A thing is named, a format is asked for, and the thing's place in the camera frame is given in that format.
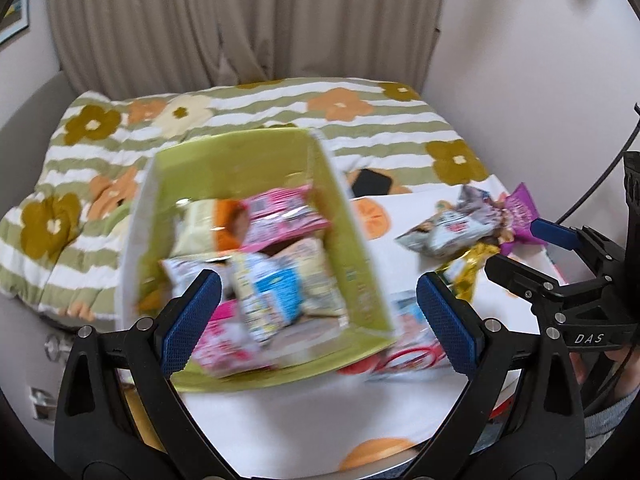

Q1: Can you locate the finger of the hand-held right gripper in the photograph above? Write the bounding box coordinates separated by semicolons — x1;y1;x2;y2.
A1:
484;254;576;333
530;217;626;281

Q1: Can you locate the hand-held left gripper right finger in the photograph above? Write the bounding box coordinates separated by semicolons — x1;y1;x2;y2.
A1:
400;271;587;480

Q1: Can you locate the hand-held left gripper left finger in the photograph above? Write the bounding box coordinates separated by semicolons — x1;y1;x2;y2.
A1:
52;269;236;480

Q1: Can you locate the small pink snack bag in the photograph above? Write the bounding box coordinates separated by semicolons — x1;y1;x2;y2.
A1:
192;300;281;378

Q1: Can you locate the gold yellow snack packet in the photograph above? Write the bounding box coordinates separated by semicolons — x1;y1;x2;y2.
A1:
435;242;501;303

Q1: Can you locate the white blue snack packet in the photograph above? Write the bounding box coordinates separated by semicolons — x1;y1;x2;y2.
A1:
232;237;348;346

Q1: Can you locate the pale beige snack packet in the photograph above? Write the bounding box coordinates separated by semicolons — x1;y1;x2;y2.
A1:
172;199;251;261

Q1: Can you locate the green cardboard box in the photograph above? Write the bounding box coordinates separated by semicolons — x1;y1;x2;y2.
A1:
116;127;398;393

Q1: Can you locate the person's right forearm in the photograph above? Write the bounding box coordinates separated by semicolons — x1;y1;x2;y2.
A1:
584;385;640;443

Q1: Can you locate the person's right hand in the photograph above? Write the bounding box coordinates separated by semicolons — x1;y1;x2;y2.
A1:
570;345;638;406

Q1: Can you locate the red round label snack packet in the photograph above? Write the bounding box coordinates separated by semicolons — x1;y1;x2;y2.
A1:
340;342;448;376

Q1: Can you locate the silver purple snack packet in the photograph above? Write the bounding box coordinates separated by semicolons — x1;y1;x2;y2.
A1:
460;185;506;221

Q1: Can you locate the grey snack packet red label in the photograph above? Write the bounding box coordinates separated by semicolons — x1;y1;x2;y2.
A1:
397;210;501;258

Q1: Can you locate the white table with orange print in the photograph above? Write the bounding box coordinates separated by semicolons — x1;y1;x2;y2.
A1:
170;185;571;480

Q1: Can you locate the black phone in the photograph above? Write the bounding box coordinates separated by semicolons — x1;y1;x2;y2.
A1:
350;168;393;198

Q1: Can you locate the flower striped blanket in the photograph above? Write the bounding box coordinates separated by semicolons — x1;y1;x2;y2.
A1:
0;77;491;321

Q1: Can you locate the grey bed headboard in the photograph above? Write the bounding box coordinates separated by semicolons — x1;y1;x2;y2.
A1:
0;70;81;141

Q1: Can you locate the beige curtain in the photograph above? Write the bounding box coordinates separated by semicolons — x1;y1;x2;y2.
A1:
45;0;448;101

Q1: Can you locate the black cable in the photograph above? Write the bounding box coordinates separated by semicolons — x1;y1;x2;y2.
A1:
555;102;640;226

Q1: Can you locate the framed wall picture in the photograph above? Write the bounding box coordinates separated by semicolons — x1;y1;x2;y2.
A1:
0;0;31;46

